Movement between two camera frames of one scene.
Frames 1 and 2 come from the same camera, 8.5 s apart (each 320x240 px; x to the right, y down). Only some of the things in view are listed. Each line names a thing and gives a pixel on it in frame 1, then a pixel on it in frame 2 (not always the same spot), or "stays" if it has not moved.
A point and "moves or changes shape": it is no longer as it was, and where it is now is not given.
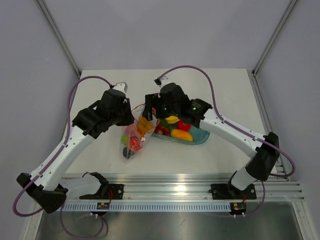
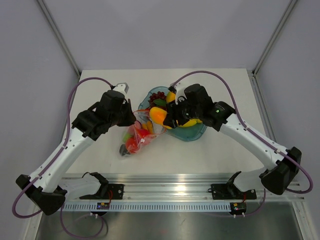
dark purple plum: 127,152 -> 123,150
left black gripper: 129,119 stays
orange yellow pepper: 181,134 moves or changes shape
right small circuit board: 238,208 stays
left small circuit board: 103,205 stays
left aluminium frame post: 54,26 stays
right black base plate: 226,191 stays
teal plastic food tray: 200,135 -> 187,133
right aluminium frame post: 273,37 stays
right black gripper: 153,101 -> 173,113
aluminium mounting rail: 176,188 stays
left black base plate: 106,191 stays
